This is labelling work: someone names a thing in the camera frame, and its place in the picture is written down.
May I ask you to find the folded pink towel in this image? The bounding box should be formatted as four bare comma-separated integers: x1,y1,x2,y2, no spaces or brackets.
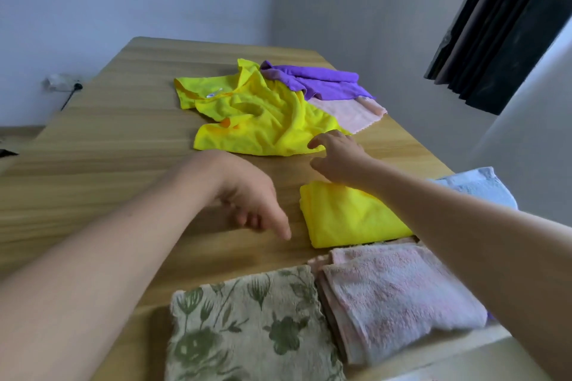
307,237,489,366

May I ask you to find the person's right forearm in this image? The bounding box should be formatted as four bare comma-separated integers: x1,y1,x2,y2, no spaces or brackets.
353,157,572,381

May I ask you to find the crumpled yellow cloth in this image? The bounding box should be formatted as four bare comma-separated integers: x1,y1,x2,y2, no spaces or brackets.
174,58,351,157

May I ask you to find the folded light blue towel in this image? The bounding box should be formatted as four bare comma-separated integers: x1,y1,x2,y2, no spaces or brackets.
430,166,519,211

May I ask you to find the black cable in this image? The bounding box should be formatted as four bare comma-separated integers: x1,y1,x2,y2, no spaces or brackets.
60,83,84,112

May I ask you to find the white wall socket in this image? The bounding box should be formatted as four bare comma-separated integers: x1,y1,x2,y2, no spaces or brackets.
43,74,81,92

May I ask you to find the person's right hand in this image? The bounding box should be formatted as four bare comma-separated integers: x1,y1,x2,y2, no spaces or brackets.
307,130,374,185

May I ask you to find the light pink cloth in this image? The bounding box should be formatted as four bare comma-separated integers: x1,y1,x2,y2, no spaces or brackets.
307,96,388,135

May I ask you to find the folded yellow cloth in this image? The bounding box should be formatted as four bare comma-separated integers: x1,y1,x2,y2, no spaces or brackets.
299,181,414,249

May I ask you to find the person's left forearm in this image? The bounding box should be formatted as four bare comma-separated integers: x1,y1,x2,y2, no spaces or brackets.
0,154,222,381

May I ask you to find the dark curtain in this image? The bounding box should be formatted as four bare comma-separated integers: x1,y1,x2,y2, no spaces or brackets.
424,0,572,116

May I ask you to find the purple cloth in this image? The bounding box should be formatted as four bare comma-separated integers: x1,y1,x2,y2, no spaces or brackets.
260,60,375,101

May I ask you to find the person's left hand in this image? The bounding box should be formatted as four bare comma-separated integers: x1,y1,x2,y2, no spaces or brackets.
193,150,292,241

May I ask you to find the floral green beige towel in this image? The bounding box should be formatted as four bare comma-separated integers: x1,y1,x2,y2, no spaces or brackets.
164,265,346,381

